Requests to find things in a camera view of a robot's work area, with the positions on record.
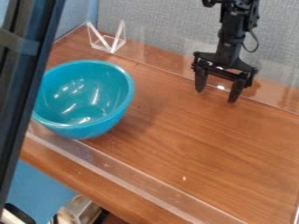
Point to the clear acrylic back barrier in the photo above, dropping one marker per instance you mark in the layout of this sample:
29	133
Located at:
266	91

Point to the clear box under table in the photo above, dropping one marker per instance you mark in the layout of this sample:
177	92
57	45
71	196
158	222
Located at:
79	211

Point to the clear acrylic barrier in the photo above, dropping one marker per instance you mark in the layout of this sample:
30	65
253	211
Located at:
266	91
151	189

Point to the clear acrylic front barrier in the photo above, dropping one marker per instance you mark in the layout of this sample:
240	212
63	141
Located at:
151	189

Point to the blue plastic bowl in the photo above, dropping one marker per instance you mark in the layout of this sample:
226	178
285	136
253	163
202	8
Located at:
83	98

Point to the dark blue foreground post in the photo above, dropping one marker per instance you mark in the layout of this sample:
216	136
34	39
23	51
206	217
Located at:
27	35

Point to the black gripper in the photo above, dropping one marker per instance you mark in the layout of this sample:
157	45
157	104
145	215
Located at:
206	65

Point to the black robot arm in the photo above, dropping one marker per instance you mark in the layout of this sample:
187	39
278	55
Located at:
240	20

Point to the black object bottom left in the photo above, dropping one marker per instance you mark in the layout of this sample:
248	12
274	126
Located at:
15	216

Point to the clear acrylic corner bracket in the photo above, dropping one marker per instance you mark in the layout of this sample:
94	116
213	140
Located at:
107	43

